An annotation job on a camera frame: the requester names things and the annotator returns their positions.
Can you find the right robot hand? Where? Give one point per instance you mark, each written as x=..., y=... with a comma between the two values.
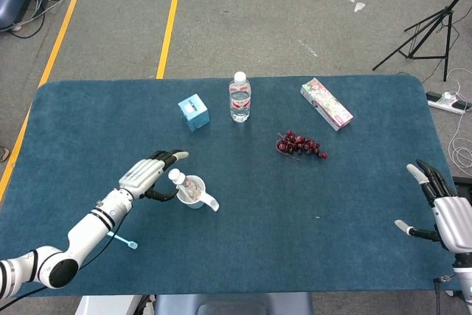
x=453, y=219

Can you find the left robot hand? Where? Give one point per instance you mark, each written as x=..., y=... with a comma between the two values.
x=142, y=175

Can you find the floral white toothpaste tube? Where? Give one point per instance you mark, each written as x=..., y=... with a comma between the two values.
x=176, y=176

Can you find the light blue toothbrush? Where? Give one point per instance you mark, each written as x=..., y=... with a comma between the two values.
x=132, y=245

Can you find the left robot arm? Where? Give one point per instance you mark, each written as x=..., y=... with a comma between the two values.
x=85, y=230

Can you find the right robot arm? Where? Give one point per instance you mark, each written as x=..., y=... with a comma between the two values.
x=465, y=285

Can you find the floral long box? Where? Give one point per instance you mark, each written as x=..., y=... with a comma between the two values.
x=328, y=104

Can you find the small light blue carton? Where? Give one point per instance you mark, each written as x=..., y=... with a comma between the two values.
x=193, y=112

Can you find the white power strip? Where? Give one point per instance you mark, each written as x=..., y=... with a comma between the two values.
x=442, y=103

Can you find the clear water bottle red label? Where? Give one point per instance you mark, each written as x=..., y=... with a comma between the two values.
x=240, y=104

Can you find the blue table mat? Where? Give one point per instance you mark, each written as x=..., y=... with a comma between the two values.
x=258, y=219

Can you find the person's shoe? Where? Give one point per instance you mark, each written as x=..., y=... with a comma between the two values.
x=3, y=153

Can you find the robot torso base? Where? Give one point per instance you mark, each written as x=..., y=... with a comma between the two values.
x=221, y=304

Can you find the bunch of red grapes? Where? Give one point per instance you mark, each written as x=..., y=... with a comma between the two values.
x=298, y=145

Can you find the black tripod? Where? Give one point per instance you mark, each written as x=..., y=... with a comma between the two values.
x=448, y=10

